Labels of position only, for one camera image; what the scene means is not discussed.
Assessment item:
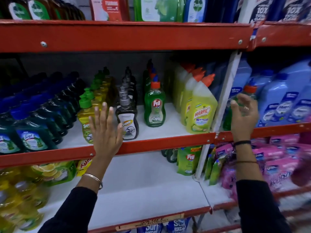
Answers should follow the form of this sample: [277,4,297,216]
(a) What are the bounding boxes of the row of dark blue packs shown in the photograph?
[248,0,311,23]

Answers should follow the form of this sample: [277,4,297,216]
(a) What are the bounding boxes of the group of light blue jugs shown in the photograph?
[226,58,311,128]

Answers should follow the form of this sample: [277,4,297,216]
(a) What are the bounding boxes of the row of black grey-capped bottles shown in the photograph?
[115,66,140,141]

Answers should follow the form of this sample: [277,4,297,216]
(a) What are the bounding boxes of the person's left hand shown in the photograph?
[89,102,123,161]

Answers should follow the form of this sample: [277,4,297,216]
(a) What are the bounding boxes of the green red-capped soap bottle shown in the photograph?
[223,81,258,131]

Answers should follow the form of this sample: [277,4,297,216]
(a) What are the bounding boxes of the blue detergent packet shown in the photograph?
[137,223,164,233]
[166,217,193,233]

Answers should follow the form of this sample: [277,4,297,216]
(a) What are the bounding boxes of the white upright shelf post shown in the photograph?
[194,0,258,180]

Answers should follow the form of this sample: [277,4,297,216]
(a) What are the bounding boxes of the long red shelf beam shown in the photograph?
[0,19,253,54]

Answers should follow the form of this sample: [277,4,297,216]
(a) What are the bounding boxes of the dark green small pouch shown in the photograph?
[161,148,179,164]

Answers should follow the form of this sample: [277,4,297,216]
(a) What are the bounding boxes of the person's left forearm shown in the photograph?
[38,159,115,233]

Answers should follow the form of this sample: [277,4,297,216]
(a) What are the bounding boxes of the row of yellow green-capped bottles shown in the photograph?
[77,66,116,144]

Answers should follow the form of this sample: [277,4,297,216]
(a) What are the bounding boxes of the person's right forearm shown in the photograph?
[232,141,293,233]

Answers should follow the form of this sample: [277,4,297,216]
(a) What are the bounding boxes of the beige shelf label strip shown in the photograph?
[115,213,185,232]

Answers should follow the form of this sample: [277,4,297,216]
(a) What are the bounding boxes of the row of green dishwash bottles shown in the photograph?
[142,59,167,128]

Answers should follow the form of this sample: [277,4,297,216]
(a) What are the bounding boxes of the person's right hand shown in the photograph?
[230,93,259,143]

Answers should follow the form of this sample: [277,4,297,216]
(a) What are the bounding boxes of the slim green pouch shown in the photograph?
[204,147,223,186]

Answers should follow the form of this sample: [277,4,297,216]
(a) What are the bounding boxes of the wide white red-edged shelf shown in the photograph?
[0,102,217,168]
[13,151,212,233]

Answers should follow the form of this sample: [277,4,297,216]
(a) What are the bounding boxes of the narrow white red-edged shelf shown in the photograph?
[215,122,311,144]
[198,177,311,212]

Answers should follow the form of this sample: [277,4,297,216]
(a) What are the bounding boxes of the yellow and red pouch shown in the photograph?
[76,158,93,178]

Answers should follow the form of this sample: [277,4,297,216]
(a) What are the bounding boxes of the green refill pouch with lime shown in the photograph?
[133,0,185,22]

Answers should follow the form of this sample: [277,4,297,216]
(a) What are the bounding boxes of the short red shelf beam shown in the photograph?
[247,21,311,51]

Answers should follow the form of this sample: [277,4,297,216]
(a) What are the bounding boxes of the dark blue cleaner bottles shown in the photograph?
[205,59,230,101]

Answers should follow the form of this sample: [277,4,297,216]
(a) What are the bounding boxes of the group of blue-capped dark bottles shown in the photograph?
[0,71,86,155]

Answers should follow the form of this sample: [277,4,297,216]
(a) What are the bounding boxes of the red and white pouch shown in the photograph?
[89,0,130,22]

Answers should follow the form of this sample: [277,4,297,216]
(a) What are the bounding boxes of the pile of pink softener pouches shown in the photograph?
[216,134,311,200]

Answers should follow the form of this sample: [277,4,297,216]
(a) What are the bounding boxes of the blue and white bottle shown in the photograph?
[183,0,207,23]

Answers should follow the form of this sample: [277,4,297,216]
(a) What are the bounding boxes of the group of yellow liquid bottles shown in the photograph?
[0,167,50,233]

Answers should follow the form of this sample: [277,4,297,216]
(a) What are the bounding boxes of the green lemon print pouch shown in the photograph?
[30,161,77,188]

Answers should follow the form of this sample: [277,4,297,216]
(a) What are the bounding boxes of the silver wrist bangle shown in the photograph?
[82,173,104,191]

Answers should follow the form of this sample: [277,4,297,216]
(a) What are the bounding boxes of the row of brown disinfectant bottles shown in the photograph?
[0,0,86,21]

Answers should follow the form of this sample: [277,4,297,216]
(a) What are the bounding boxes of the green dishwash refill pouch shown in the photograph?
[177,146,202,176]

